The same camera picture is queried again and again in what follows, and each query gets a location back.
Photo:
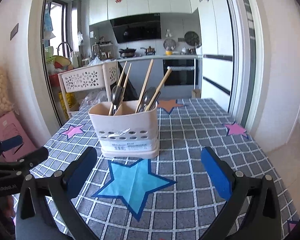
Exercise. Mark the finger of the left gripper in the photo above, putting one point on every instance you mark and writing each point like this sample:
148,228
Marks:
8,144
32,159

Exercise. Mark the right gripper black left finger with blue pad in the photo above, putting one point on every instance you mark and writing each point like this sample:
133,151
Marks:
34,219

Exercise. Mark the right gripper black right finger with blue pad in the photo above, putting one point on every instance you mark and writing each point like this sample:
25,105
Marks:
262,219

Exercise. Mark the beige plastic utensil holder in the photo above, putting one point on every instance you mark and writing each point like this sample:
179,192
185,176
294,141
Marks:
126,133

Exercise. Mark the steel spoon black handle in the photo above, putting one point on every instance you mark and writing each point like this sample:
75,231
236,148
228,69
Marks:
115,98

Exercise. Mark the kitchen faucet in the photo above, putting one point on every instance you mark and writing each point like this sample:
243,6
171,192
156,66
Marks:
65,49

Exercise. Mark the pink paper star left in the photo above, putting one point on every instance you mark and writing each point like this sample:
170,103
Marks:
72,131

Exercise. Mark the pink paper star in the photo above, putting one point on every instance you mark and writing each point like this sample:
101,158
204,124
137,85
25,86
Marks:
72,131
236,129

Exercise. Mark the blue paper star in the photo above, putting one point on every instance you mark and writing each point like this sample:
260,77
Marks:
132,184

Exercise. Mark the grey checked tablecloth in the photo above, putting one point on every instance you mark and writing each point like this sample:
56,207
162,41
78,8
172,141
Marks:
186,209

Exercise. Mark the pink paper star right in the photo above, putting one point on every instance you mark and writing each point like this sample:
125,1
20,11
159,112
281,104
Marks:
236,129

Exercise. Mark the white perforated storage cart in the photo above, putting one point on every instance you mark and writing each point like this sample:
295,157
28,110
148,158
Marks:
87,78

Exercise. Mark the steel spoon in holder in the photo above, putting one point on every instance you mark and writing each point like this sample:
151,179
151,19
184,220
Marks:
148,95

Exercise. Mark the thin bamboo chopstick in holder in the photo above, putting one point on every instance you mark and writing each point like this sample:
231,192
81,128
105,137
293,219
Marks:
119,82

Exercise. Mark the orange paper star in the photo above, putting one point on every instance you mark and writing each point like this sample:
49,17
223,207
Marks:
169,105

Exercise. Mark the cardboard box on floor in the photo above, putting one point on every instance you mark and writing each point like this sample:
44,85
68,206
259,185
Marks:
196,93

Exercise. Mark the black wok on stove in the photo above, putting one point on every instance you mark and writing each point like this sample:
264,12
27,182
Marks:
127,52

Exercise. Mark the black built-in oven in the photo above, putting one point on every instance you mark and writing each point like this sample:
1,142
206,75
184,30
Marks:
185,72

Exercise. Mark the black range hood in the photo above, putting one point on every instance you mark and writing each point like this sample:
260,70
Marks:
137,28

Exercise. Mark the white refrigerator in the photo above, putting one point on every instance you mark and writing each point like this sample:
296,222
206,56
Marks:
217,51

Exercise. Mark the white upper cabinets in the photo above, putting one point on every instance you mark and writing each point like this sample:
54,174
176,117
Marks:
103,10

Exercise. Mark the round black pan on wall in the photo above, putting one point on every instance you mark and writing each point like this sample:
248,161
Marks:
192,39

